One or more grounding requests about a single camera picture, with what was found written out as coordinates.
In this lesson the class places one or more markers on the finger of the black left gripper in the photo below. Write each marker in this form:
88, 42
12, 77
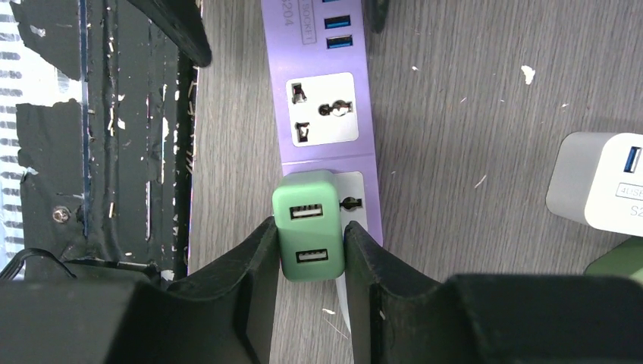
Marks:
376, 12
181, 22

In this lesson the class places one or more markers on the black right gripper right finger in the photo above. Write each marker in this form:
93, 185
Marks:
399, 315

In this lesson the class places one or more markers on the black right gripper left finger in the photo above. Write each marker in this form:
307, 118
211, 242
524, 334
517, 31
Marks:
222, 313

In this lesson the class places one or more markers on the purple power strip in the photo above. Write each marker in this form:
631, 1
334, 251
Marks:
319, 78

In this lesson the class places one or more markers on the green plug adapter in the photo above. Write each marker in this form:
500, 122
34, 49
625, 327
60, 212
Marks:
307, 215

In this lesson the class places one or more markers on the dark green power strip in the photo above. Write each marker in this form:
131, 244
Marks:
624, 260

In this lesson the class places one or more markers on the white power strip centre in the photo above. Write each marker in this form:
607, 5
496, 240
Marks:
597, 181

